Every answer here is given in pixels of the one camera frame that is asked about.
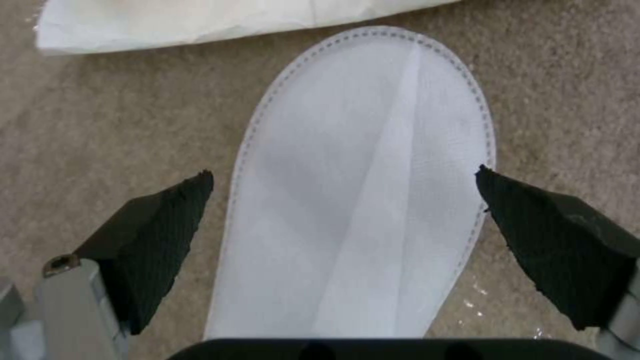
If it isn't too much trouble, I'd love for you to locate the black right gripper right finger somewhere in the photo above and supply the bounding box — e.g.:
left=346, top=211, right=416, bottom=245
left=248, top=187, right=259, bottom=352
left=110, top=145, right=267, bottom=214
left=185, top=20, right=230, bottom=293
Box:
left=474, top=164, right=640, bottom=360

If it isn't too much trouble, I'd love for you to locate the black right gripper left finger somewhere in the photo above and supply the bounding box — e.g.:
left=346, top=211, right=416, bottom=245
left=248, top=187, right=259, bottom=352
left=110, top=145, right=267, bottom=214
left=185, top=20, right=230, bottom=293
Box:
left=0, top=170, right=215, bottom=360

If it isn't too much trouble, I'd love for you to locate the white disposable slipper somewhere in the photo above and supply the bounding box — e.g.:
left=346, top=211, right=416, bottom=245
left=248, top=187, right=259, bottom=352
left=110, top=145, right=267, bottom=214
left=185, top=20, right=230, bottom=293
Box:
left=202, top=25, right=497, bottom=343

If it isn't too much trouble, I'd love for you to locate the white crumpled plastic bag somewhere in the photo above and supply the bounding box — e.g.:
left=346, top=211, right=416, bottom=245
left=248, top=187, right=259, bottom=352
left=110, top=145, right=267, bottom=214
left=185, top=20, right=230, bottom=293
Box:
left=34, top=0, right=451, bottom=56

